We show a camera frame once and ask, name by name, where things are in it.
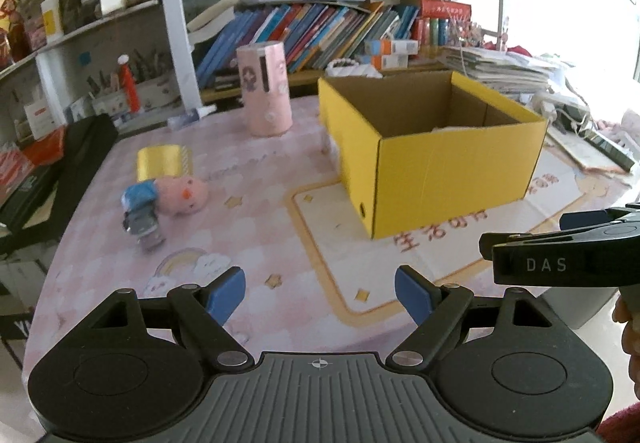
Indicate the row of leaning books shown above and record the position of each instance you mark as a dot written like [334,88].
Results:
[310,35]

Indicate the white jar yellow label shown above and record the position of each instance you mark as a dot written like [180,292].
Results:
[52,20]

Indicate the person's right hand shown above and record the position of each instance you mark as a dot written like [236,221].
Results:
[631,343]

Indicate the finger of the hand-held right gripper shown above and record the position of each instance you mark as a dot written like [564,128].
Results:
[580,220]
[530,239]

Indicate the stack of paper booklets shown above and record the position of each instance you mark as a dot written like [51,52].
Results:
[500,68]

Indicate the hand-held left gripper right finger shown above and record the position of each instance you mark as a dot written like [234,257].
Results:
[412,295]

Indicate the small white tube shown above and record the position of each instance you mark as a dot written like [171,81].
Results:
[192,118]

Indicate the white pen holder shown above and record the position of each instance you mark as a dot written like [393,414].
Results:
[150,93]

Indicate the red box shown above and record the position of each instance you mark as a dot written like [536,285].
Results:
[445,9]

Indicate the pink fuzzy clothing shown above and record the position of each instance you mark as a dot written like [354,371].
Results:
[622,430]

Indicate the orange and white box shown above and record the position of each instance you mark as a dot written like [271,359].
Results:
[392,47]

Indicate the gold tape roll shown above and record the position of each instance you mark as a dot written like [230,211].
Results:
[160,163]

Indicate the white bookshelf frame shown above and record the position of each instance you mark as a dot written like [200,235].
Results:
[172,23]

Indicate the black long case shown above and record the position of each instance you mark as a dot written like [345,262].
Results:
[55,173]

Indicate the pink printed tablecloth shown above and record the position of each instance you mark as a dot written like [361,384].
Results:
[250,233]

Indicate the white quilted handbag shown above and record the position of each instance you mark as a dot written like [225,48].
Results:
[350,70]

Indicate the yellow cardboard box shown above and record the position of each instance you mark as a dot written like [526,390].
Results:
[440,183]

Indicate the pink plush chick toy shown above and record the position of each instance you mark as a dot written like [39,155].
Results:
[182,193]

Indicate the figure printed gift bag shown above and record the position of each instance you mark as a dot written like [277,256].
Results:
[12,30]

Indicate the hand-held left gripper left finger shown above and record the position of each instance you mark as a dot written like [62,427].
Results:
[227,293]

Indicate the red packet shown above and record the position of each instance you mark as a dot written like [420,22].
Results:
[35,155]

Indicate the white curved side shelf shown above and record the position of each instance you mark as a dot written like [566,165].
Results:
[75,35]

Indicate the colourful figurine set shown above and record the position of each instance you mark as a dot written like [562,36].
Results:
[467,33]

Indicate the pink cylinder with stickers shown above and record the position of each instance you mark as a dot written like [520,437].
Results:
[265,93]

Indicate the dark long box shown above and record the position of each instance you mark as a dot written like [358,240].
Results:
[607,148]

